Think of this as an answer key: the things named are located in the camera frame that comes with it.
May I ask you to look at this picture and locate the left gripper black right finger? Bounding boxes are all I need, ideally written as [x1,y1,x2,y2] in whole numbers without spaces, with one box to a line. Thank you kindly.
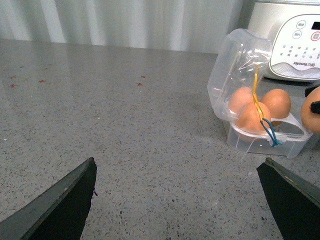
[257,157,320,240]

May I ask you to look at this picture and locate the brown egg front left box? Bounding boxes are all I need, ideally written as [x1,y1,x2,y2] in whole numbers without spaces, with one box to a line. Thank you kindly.
[235,102,271,142]

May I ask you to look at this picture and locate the clear plastic egg box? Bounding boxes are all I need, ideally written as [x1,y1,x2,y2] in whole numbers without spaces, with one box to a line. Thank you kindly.
[207,28,313,158]

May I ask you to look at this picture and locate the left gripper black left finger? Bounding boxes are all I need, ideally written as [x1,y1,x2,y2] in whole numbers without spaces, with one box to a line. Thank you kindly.
[0,157,97,240]

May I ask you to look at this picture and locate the blue rubber band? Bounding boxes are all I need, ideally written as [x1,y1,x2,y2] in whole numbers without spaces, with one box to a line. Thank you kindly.
[260,118,282,147]

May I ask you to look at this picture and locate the brown egg back right box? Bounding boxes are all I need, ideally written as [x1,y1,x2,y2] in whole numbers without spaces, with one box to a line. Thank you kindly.
[260,88,292,119]

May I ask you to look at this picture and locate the brown egg box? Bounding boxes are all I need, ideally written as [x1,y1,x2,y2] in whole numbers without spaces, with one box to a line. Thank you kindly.
[228,86,253,114]
[260,88,292,119]
[235,102,271,142]

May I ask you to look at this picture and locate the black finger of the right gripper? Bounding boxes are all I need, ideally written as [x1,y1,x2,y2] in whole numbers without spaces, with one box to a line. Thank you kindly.
[309,101,320,114]
[304,86,319,97]

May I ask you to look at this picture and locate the white blender base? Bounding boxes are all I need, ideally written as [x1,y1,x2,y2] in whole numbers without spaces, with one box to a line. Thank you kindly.
[248,0,320,82]

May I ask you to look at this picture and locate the yellow rubber band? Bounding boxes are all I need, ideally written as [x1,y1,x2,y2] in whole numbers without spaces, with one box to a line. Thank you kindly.
[252,64,265,125]

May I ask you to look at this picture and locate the brown egg back left box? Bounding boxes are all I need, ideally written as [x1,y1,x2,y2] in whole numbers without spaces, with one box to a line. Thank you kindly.
[228,86,253,114]

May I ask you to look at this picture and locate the brown egg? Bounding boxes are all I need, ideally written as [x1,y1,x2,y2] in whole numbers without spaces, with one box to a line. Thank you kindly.
[300,85,320,134]

